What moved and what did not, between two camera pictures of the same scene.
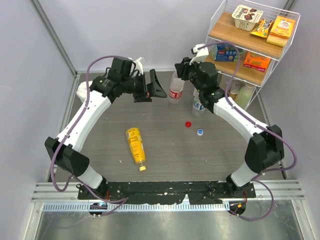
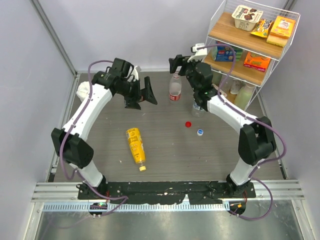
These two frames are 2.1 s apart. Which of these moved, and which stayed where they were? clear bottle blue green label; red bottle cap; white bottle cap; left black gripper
Moved: left black gripper
Stayed: clear bottle blue green label; white bottle cap; red bottle cap
